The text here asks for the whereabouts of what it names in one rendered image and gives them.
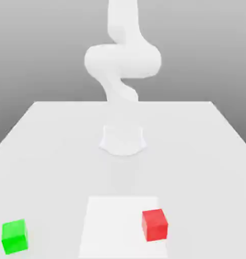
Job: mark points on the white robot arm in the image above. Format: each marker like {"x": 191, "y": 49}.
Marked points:
{"x": 123, "y": 60}

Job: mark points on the small red cube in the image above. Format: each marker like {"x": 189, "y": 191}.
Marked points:
{"x": 154, "y": 225}

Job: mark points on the small green cube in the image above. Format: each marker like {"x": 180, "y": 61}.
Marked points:
{"x": 14, "y": 236}

